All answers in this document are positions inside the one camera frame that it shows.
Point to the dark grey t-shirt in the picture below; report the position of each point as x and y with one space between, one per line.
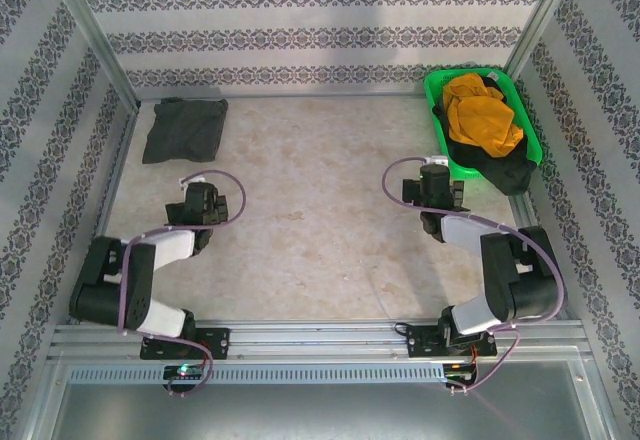
185 130

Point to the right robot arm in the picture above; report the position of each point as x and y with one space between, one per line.
520 280

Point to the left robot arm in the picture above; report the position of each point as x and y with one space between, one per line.
100 290

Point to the black t-shirt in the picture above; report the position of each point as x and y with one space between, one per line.
505 175

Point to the orange t-shirt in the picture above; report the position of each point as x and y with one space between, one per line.
482 120

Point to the green plastic basket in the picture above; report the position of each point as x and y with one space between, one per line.
434 110

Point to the grey sheet metal panel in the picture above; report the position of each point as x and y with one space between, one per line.
320 415

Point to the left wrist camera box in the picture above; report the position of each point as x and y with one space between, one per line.
183 185

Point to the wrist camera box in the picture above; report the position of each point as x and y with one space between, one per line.
436 160
183 185

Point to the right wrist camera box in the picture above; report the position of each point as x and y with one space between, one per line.
436 160

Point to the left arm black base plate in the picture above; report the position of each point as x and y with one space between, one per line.
215 342

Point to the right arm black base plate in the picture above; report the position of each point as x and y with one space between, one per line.
422 342

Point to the aluminium mounting rail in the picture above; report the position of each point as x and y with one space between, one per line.
320 337

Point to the aluminium corner post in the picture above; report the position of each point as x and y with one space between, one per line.
95 35
542 15

